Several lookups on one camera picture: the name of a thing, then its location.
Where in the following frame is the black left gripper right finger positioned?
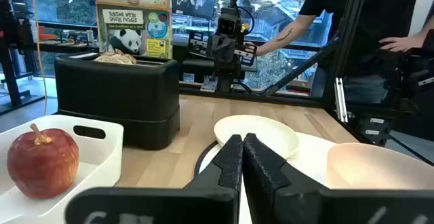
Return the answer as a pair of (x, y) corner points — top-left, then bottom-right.
(242, 132), (434, 224)

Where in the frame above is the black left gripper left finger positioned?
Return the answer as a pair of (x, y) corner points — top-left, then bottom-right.
(64, 134), (244, 224)

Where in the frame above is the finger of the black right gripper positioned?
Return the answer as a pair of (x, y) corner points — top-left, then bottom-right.
(206, 35), (227, 62)
(226, 35), (245, 62)

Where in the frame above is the panda cereal box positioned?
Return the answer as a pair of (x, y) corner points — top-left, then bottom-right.
(94, 0), (174, 60)

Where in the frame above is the toast slice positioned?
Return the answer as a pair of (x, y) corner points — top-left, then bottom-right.
(94, 50), (138, 65)

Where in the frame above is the red apple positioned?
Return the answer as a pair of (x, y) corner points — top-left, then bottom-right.
(6, 123), (81, 200)

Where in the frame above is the person's forearm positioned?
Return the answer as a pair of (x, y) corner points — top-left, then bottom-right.
(256, 13), (318, 57)

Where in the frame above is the person's hand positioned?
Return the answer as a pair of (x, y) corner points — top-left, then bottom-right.
(243, 42), (258, 57)
(378, 35), (425, 54)

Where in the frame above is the black white-labelled device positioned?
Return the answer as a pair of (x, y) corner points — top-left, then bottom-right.
(187, 30), (206, 57)

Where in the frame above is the small white plate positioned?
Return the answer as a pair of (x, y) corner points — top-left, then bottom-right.
(213, 114), (300, 160)

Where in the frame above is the translucent white bowl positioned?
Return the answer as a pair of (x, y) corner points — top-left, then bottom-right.
(326, 142), (434, 191)

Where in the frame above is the black toaster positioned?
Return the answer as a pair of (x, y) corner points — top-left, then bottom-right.
(54, 52), (181, 151)

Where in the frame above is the white plastic tray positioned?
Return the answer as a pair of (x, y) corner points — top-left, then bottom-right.
(0, 114), (125, 224)

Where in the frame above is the person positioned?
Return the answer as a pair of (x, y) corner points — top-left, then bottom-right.
(298, 0), (434, 105)

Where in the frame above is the black equipment stand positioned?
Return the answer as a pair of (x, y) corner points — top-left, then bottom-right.
(0, 0), (38, 108)

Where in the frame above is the black diagonal frame strut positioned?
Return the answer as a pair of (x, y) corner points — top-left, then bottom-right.
(264, 35), (342, 98)

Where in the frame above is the silver metal bracket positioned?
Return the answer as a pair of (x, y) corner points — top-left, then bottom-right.
(334, 77), (349, 124)

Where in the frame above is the black frame post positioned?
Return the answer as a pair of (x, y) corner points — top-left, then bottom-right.
(321, 0), (370, 116)

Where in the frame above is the yellow hanging cable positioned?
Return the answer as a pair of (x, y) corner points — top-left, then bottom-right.
(29, 0), (48, 116)

